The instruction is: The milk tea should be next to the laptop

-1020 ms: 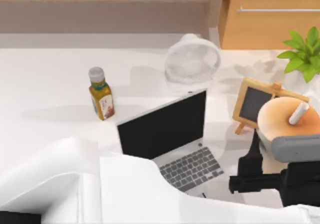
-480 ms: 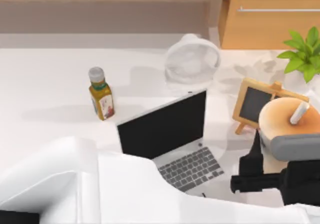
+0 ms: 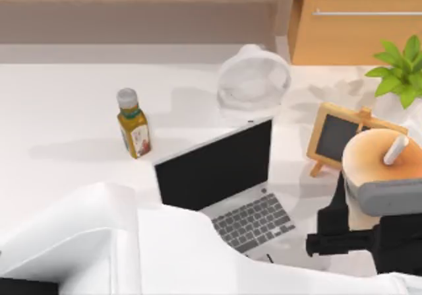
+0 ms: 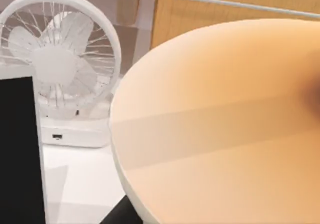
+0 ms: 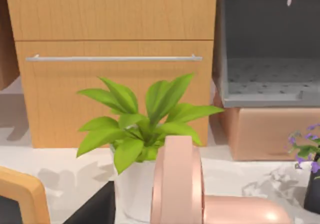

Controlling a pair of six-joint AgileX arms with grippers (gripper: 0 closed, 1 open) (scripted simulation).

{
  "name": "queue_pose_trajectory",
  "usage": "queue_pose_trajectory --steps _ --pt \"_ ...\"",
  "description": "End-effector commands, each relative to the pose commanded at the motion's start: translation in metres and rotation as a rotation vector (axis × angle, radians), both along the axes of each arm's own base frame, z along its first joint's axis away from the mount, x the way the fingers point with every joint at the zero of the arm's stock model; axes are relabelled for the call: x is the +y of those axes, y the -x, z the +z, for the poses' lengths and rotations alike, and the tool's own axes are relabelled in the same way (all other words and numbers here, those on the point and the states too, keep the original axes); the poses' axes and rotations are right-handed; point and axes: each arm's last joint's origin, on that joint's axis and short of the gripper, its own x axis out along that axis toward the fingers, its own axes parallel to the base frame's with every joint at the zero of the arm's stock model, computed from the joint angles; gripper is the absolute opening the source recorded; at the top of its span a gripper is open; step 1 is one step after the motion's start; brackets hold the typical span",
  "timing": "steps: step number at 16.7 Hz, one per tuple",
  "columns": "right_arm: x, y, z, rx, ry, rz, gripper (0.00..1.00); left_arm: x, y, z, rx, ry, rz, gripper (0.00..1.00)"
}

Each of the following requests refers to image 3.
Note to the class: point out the tan cup with white straw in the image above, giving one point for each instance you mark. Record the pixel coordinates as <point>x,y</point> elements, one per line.
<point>369,163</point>

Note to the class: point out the pale grey rounded box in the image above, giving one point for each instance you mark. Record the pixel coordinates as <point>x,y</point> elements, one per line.
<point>389,197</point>

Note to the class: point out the wooden framed blackboard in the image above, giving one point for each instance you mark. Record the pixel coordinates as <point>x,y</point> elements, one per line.
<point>334,136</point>

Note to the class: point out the silver laptop with black screen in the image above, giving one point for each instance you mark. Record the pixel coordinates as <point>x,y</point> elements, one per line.
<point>214,169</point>

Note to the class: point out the green leafy plant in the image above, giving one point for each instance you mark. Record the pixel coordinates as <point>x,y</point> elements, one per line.
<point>400,74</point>

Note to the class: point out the white round fan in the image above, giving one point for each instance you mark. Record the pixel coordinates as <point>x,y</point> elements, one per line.
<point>252,80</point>

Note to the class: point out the wooden cupboard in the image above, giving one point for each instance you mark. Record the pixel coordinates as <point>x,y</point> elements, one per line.
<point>356,41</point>

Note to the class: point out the wooden drawer front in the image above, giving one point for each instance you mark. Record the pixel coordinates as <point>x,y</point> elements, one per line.
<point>362,37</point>

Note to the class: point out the yellow bottle with grey cap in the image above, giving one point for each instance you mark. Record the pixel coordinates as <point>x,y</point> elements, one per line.
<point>134,133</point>

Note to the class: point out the wooden open shelf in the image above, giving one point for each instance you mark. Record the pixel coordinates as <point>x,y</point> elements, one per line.
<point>138,11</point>

